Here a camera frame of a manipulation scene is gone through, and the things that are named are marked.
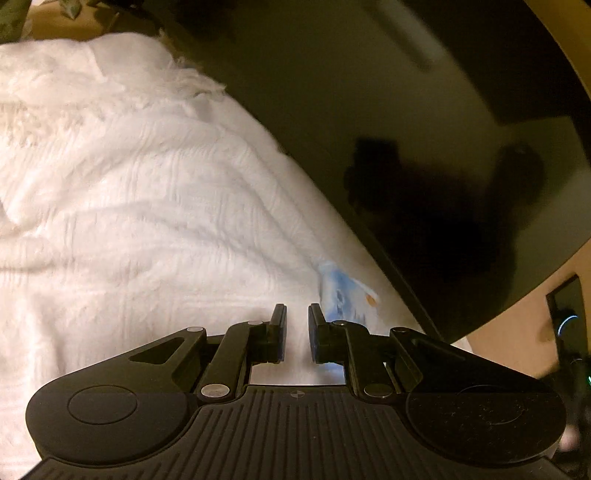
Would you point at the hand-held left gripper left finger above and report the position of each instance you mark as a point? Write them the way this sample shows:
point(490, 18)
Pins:
point(279, 332)

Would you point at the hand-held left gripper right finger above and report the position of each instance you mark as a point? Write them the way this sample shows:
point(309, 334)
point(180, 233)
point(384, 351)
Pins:
point(315, 332)

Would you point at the blue white wipes packet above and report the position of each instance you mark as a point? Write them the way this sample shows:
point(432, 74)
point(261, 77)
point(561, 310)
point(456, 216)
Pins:
point(344, 295)

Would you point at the black power strip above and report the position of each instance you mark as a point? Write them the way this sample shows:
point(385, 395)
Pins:
point(563, 314)

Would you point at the white fringed blanket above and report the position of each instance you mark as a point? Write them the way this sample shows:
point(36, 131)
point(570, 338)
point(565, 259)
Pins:
point(138, 207)

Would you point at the black monitor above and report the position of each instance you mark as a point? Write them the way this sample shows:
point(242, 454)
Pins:
point(415, 138)

